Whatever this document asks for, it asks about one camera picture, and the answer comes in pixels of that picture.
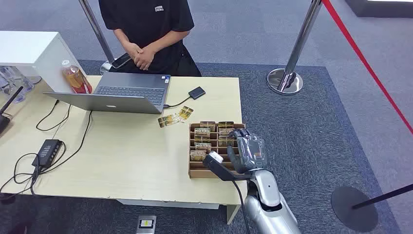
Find grey laptop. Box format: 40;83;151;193
42;72;171;116

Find dark platform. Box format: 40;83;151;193
344;0;413;19

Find black hub box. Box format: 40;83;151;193
31;139;63;169

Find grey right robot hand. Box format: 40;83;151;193
226;128;268;175

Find black stanchion with round base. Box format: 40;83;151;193
330;183;413;234

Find black card reader cable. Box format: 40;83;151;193
163;96;192;109

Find person's left hand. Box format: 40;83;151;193
133;46;158;71

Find clear plastic cups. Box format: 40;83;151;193
0;66;35;104

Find light wooden desk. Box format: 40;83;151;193
0;75;248;225

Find wooden card organizer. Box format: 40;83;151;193
188;121;248;179

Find black smartphone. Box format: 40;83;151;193
111;53;132;69

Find red barrier rope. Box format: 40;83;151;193
321;0;413;137

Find white cabinet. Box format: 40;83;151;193
0;30;87;94

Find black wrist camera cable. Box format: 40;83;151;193
231;179;251;234

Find orange drink bottle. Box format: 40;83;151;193
61;59;93;95

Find person's right hand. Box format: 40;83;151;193
124;42;143;61

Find black router with antenna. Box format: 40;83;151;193
0;86;25;135

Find thin black cable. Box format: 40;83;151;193
35;99;72;133

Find person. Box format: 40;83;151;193
98;0;202;77

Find chrome stanchion post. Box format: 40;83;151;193
78;0;115;76
266;0;323;96

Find metal floor socket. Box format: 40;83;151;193
135;215;157;234

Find black laptop power cable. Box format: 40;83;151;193
38;110;94;176

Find looped black cable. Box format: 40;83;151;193
0;152;41;198

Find black card reader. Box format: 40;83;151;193
188;86;207;101

